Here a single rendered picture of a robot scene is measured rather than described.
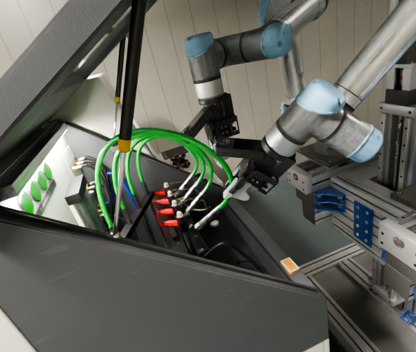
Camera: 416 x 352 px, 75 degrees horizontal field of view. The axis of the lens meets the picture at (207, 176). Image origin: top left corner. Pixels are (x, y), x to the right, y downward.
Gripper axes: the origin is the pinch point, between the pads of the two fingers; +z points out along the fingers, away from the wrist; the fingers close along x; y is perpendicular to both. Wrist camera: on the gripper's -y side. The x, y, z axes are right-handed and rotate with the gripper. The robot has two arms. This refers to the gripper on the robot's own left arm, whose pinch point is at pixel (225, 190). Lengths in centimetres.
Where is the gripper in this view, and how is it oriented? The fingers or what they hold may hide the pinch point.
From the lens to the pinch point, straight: 72.5
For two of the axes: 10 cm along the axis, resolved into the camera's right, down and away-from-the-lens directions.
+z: -4.4, 5.8, 6.9
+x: 2.3, -6.7, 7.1
